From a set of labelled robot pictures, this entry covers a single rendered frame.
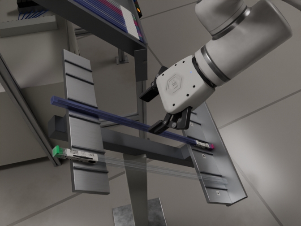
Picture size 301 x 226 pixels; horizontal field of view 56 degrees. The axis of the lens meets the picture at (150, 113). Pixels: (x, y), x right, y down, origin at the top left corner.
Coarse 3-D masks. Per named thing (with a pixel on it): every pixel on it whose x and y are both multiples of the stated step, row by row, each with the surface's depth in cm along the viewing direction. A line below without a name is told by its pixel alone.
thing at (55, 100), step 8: (56, 96) 53; (56, 104) 52; (64, 104) 53; (72, 104) 54; (80, 104) 56; (80, 112) 56; (88, 112) 56; (96, 112) 58; (104, 112) 59; (112, 120) 60; (120, 120) 62; (128, 120) 63; (136, 128) 65; (144, 128) 66; (168, 136) 72; (176, 136) 74; (184, 136) 76; (192, 144) 79; (208, 144) 83
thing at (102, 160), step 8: (64, 152) 46; (104, 160) 51; (112, 160) 53; (120, 160) 54; (128, 168) 56; (136, 168) 56; (144, 168) 58; (152, 168) 59; (160, 168) 61; (168, 168) 63; (176, 176) 65; (184, 176) 66; (192, 176) 68; (200, 176) 70; (208, 176) 73; (224, 184) 78
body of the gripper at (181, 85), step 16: (176, 64) 58; (192, 64) 55; (160, 80) 60; (176, 80) 57; (192, 80) 54; (208, 80) 54; (160, 96) 59; (176, 96) 55; (192, 96) 54; (208, 96) 55; (176, 112) 56
